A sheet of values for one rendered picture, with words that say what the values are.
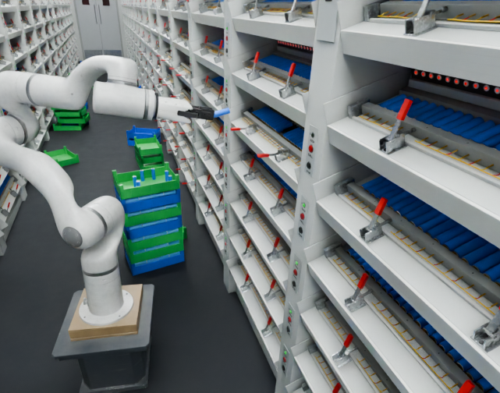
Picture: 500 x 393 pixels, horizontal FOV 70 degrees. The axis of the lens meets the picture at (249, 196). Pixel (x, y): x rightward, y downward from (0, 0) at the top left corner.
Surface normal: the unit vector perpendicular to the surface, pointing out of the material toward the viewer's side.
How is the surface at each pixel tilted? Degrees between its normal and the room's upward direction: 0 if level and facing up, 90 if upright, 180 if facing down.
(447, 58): 109
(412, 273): 19
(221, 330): 0
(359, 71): 90
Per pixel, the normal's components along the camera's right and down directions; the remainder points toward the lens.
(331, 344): -0.27, -0.79
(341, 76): 0.34, 0.45
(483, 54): -0.90, 0.41
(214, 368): 0.04, -0.88
